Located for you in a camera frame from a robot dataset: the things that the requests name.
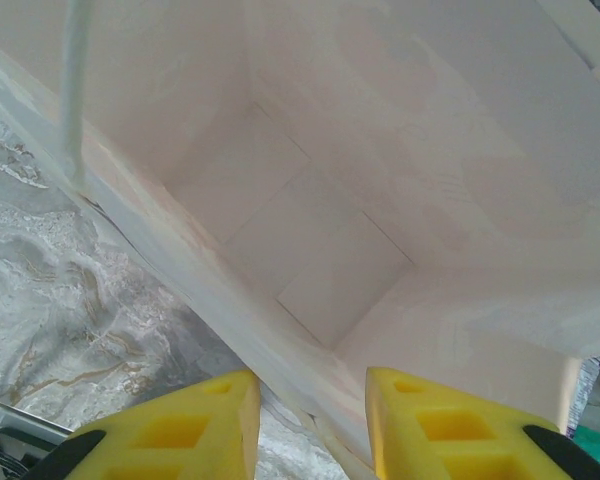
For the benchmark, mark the aluminium side rail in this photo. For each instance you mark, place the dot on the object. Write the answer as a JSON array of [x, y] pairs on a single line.
[[15, 425]]

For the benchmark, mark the red and white paper bag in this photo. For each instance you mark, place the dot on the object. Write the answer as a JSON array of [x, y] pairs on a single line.
[[330, 200]]

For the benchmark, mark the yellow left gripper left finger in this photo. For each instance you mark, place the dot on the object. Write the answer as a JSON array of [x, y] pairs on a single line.
[[180, 435]]

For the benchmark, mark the green snack packet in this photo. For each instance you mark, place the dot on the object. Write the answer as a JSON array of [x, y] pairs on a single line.
[[597, 447]]

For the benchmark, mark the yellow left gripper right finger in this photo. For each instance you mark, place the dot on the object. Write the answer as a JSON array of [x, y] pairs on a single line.
[[455, 440]]

